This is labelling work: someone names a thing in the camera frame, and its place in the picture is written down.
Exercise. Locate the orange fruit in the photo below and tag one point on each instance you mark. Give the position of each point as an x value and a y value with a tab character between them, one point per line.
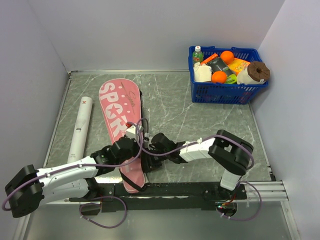
227	57
219	77

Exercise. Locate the green small pack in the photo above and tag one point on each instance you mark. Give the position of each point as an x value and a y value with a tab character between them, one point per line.
231	79

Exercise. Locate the yellow snack box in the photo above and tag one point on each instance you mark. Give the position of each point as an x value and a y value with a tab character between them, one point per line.
238	65

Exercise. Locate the white shuttlecock tube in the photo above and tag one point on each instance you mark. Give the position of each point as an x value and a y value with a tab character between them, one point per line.
80	132

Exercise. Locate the orange fruit upper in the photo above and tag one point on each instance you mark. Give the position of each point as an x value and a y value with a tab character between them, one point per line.
227	57

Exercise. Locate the orange fruit lower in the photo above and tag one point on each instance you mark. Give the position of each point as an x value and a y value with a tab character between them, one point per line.
219	77

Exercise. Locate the white carton box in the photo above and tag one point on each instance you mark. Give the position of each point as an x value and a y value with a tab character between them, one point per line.
202	73

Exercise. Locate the blue plastic basket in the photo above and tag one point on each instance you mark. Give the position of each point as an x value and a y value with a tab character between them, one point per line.
212	93

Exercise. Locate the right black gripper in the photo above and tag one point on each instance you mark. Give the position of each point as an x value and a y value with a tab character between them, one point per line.
148	163

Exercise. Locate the green drink bottle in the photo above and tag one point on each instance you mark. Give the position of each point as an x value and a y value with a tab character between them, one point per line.
197	55

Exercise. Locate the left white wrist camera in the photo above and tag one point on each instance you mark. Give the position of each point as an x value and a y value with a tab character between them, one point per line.
132	130

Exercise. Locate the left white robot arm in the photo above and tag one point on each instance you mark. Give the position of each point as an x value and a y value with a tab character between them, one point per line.
30	186

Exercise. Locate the orange thin box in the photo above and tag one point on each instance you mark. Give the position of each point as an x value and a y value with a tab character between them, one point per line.
210	58

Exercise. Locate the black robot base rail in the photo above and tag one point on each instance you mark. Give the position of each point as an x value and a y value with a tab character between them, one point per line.
164	196

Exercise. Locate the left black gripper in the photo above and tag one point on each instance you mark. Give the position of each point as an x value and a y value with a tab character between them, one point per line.
137	148

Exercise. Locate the pink racket cover bag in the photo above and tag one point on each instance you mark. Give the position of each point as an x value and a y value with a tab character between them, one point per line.
120	102

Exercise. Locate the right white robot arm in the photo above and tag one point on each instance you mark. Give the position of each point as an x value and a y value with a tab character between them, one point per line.
233	153

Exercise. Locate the black product box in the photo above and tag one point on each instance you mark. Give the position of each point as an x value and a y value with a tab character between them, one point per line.
217	64

